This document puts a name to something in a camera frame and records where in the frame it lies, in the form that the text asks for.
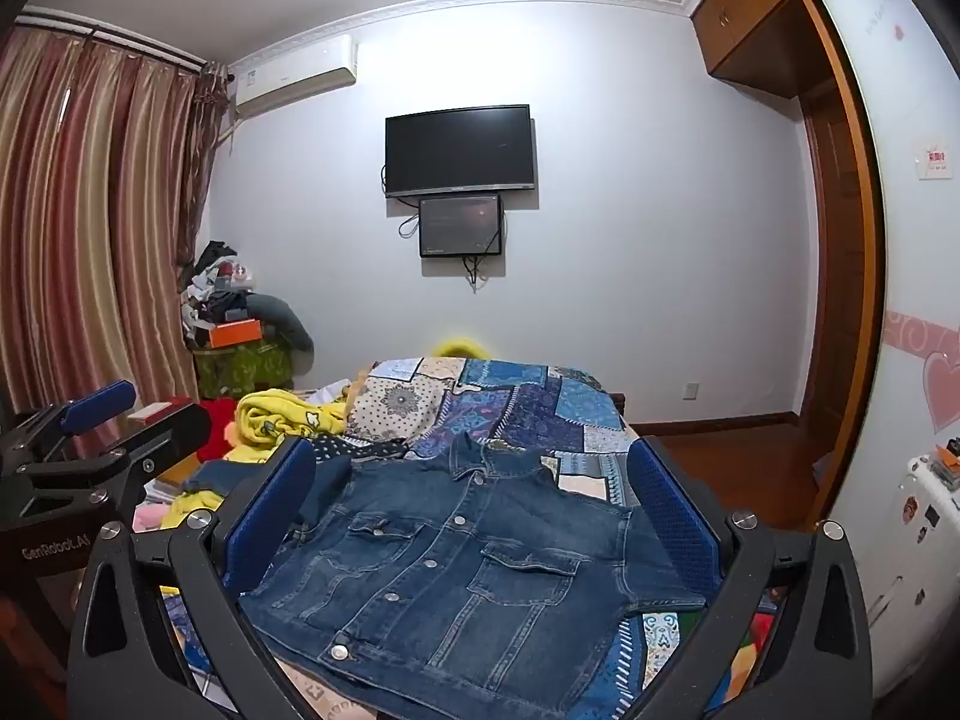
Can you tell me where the pile of mixed clothes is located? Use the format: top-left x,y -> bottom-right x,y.
178,240 -> 314,352

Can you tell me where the yellow printed cloth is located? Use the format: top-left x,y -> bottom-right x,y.
161,388 -> 350,533

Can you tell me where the small black wall monitor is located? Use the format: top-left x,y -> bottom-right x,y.
418,193 -> 503,259

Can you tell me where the orange box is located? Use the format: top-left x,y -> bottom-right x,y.
208,319 -> 263,350

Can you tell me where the striped red curtain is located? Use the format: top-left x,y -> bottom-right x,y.
0,7 -> 230,425

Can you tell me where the green patterned cloth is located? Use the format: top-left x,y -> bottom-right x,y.
193,341 -> 295,400

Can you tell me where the wooden overhead cabinet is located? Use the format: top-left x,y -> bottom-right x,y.
690,0 -> 856,98

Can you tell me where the wooden door frame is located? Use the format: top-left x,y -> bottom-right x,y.
795,0 -> 886,533

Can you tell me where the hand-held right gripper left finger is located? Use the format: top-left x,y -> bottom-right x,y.
66,436 -> 331,720

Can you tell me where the blue denim jacket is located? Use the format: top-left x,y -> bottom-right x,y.
184,431 -> 710,717

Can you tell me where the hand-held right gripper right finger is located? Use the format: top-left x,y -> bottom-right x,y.
626,435 -> 875,720

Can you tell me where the white appliance with stickers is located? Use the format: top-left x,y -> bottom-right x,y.
862,441 -> 960,691

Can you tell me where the dark polka dot cloth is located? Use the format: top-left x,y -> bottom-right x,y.
311,435 -> 410,466

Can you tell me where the black wall television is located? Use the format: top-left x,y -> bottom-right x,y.
385,105 -> 537,200

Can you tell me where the red cloth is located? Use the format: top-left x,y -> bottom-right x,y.
196,397 -> 241,462

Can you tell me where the beige cartoon fleece blanket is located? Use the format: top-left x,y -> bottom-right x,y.
161,585 -> 781,720

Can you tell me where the blue patchwork blanket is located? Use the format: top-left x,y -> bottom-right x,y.
345,356 -> 725,710

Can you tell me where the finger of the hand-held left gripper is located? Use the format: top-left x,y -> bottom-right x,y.
19,403 -> 214,520
13,380 -> 138,464

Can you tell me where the white air conditioner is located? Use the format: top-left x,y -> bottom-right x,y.
229,34 -> 359,121

